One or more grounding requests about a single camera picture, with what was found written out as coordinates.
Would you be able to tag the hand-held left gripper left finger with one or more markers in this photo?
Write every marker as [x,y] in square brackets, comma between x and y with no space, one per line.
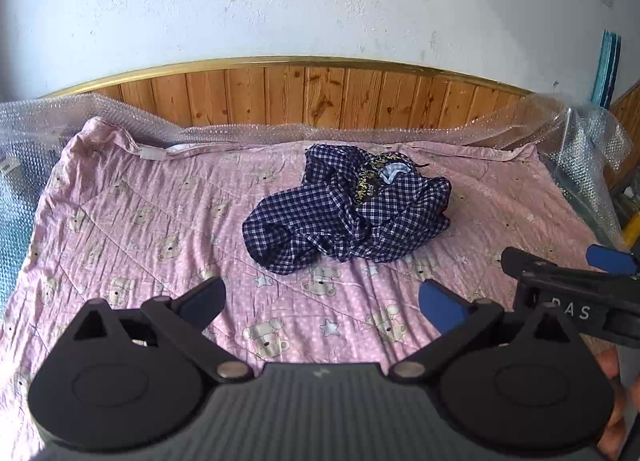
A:
[202,302]

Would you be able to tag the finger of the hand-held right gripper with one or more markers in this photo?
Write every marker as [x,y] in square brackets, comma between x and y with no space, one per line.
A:
[612,259]
[530,265]

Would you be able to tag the teal boards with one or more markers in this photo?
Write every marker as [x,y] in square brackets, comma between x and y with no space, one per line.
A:
[606,71]

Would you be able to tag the pink bear print blanket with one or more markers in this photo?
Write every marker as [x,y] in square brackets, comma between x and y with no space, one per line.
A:
[150,221]

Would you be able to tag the wooden headboard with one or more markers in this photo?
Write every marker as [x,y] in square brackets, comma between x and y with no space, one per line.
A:
[300,91]

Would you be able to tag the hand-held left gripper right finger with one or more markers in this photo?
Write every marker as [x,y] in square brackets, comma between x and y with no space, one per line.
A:
[441,310]

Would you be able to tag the person's right hand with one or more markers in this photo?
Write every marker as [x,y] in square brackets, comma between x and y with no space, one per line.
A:
[607,366]

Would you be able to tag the clear bubble wrap sheet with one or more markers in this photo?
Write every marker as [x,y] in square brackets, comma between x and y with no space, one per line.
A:
[30,126]

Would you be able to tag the navy plaid shirt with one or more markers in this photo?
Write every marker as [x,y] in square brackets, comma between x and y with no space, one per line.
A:
[320,221]

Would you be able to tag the wooden side panel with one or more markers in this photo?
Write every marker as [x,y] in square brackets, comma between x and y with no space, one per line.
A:
[627,121]

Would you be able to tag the yellow object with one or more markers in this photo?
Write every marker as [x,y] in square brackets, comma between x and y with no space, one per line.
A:
[635,225]

